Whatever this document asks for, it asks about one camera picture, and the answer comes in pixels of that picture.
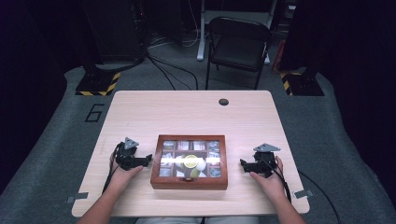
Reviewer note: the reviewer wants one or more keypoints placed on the crumpled white tea bags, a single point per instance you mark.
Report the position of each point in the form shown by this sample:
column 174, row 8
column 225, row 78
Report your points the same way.
column 167, row 158

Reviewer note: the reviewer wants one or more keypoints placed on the wooden glass-lid display box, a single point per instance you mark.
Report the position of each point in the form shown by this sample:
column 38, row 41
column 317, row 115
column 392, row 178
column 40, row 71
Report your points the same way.
column 190, row 184

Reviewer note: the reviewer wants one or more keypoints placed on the grey tape strip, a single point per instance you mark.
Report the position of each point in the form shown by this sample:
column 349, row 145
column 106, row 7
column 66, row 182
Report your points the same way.
column 77, row 197
column 303, row 193

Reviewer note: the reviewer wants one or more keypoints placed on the small white plastic cup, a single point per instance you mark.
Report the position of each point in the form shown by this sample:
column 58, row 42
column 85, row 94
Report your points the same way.
column 200, row 165

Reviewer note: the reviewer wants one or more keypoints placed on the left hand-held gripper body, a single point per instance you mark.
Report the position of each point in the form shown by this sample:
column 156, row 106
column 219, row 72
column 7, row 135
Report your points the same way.
column 127, row 155

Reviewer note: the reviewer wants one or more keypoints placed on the black stand striped base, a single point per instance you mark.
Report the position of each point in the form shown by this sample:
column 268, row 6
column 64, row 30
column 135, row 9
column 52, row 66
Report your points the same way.
column 99, row 84
column 303, row 84

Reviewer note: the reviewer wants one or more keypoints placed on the white tea bag yellow tag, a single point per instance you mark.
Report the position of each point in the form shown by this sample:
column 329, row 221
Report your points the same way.
column 169, row 145

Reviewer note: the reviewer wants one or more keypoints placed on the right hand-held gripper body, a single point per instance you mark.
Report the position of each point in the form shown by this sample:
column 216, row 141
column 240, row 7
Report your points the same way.
column 264, row 163

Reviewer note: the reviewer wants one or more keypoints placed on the black equipment cabinet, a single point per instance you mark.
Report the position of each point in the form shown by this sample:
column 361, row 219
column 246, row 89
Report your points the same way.
column 118, row 31

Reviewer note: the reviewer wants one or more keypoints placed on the white sachet red print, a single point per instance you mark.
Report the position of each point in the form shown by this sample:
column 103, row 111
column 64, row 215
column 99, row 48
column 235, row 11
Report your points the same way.
column 183, row 145

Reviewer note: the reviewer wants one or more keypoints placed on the person's left hand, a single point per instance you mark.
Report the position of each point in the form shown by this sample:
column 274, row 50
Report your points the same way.
column 121, row 179

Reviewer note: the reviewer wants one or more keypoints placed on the small cup yellow lid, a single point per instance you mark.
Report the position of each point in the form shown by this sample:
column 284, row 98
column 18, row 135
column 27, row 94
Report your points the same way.
column 190, row 160

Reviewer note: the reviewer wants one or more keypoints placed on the colourful foil tea packet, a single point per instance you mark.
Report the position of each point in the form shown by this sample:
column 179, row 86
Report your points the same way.
column 213, row 145

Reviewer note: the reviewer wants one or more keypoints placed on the black folding chair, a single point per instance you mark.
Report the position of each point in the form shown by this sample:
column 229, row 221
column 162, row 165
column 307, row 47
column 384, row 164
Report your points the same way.
column 238, row 49

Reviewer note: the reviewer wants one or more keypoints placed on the plain white paper sachet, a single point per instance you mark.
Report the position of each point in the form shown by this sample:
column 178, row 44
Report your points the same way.
column 198, row 145

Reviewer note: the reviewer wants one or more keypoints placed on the person's right hand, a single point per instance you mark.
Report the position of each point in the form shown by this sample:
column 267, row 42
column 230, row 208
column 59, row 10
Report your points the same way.
column 272, row 185

